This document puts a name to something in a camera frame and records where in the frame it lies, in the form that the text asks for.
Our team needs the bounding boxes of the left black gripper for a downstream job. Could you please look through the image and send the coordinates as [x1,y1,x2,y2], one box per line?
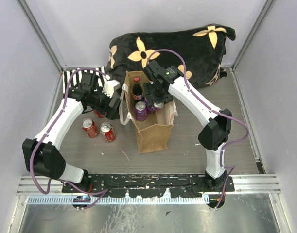
[88,86,122,120]

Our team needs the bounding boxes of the purple grape can front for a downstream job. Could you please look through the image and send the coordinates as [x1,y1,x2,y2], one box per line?
[153,102,164,111]

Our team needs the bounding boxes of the purple grape can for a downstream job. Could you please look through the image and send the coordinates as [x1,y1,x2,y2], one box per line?
[153,102,164,111]
[135,101,147,121]
[144,97,155,114]

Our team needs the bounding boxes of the purple grape can back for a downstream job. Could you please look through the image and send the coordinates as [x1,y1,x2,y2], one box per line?
[144,97,155,114]

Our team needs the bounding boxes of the glass cola bottle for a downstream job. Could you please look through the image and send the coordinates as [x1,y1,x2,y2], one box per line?
[132,77,144,104]

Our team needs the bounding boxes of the brown jute canvas bag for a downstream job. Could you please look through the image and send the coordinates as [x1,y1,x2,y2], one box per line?
[119,71,177,153]

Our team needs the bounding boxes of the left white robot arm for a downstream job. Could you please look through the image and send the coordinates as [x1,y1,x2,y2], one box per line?
[22,68,121,194]

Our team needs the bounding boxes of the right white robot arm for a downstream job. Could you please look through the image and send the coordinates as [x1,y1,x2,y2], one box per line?
[143,61,232,191]

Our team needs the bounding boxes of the red cola can back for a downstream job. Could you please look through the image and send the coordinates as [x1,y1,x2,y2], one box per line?
[93,109,105,118]

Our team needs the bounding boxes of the red cola can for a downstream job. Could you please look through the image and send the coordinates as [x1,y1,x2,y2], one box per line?
[82,118,98,138]
[93,109,105,118]
[100,122,116,142]

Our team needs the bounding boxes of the red cola can right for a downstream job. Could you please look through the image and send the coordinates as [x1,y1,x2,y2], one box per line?
[100,122,116,142]

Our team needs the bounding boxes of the red cola can left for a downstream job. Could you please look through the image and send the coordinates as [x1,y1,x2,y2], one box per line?
[82,118,98,138]

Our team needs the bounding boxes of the black white striped cloth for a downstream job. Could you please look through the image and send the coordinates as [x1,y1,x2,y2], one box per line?
[61,67,110,94]

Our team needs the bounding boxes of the black flower-pattern pillow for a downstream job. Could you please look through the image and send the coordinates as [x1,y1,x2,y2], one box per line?
[105,24,236,88]

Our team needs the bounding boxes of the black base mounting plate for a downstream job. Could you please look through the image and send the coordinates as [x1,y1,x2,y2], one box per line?
[62,173,234,199]

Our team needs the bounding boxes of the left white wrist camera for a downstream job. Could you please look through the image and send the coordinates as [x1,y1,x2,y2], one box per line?
[102,80,121,98]

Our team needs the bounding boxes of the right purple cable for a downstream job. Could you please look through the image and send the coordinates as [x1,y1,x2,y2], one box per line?
[146,49,250,211]

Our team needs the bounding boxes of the aluminium rail frame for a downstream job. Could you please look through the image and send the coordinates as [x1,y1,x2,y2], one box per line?
[17,174,281,208]

